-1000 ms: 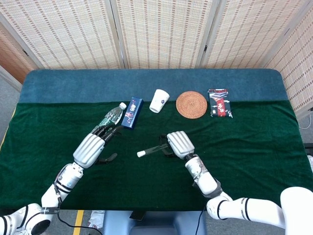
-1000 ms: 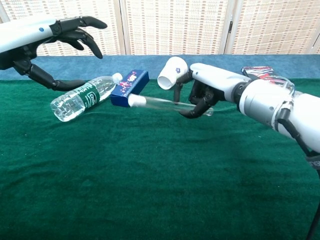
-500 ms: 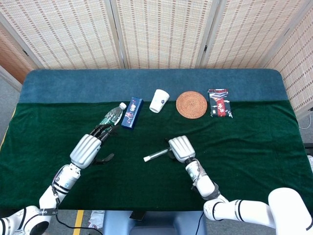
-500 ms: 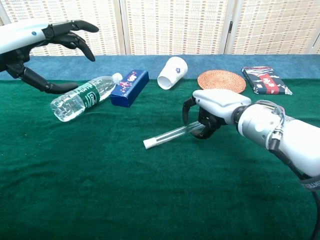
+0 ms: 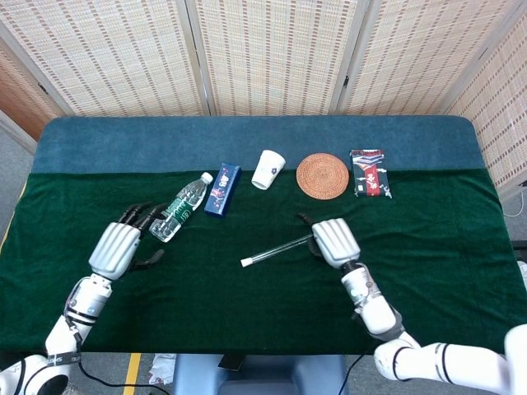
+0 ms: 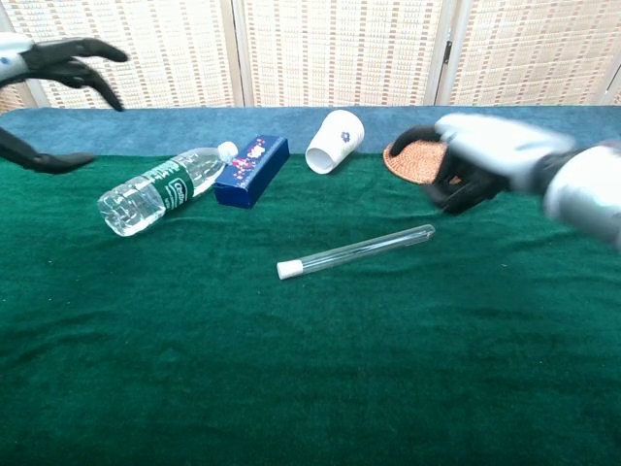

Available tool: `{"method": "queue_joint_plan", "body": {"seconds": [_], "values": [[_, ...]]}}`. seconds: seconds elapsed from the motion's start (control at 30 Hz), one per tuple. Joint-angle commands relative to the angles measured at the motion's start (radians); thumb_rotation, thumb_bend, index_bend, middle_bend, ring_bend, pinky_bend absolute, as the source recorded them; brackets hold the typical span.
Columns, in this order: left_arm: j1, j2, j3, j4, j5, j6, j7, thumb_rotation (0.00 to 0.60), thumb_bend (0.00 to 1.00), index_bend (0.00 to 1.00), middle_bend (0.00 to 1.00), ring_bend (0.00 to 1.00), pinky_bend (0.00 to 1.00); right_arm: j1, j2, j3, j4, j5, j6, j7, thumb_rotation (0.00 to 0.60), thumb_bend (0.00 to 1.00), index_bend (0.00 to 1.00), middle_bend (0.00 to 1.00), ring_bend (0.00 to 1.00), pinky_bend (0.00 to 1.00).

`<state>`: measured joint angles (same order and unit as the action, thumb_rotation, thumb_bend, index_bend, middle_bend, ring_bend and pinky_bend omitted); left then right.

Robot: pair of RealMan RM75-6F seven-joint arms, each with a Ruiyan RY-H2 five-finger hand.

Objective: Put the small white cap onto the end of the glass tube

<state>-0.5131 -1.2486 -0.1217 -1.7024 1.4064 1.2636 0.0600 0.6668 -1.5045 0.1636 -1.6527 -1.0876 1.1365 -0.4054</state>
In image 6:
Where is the blue floral cardboard box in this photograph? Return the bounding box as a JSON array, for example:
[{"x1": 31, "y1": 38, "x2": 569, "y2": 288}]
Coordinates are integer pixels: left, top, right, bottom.
[{"x1": 212, "y1": 134, "x2": 291, "y2": 210}]

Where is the clear glass test tube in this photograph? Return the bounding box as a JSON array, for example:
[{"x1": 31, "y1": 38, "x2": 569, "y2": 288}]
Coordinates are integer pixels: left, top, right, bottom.
[{"x1": 276, "y1": 223, "x2": 437, "y2": 281}]

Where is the woven bamboo folding screen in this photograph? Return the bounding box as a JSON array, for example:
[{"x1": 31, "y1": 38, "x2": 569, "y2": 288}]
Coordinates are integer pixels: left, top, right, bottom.
[{"x1": 0, "y1": 0, "x2": 621, "y2": 116}]

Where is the blue table cover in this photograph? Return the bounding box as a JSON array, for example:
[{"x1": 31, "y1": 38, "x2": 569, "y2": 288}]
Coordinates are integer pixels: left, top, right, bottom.
[{"x1": 0, "y1": 105, "x2": 621, "y2": 158}]

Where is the round woven rattan coaster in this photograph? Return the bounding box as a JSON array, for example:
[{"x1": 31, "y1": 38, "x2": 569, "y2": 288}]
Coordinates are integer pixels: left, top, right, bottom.
[{"x1": 382, "y1": 137, "x2": 465, "y2": 186}]

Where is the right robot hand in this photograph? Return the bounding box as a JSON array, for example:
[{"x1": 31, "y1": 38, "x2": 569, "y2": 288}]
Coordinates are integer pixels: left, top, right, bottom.
[{"x1": 387, "y1": 113, "x2": 578, "y2": 216}]

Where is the white paper cup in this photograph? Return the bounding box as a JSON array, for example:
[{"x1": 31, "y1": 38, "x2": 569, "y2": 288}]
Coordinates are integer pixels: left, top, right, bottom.
[{"x1": 304, "y1": 109, "x2": 366, "y2": 175}]

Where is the clear green-labelled water bottle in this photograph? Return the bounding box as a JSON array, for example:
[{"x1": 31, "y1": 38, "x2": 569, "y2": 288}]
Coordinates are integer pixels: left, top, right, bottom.
[{"x1": 97, "y1": 141, "x2": 240, "y2": 238}]

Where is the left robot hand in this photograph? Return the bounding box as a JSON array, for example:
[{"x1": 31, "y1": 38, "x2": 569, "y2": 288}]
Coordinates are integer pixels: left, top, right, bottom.
[{"x1": 0, "y1": 31, "x2": 130, "y2": 176}]

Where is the small white stopper cap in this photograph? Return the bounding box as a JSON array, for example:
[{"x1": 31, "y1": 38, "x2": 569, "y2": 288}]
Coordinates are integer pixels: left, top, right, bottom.
[{"x1": 276, "y1": 259, "x2": 304, "y2": 281}]

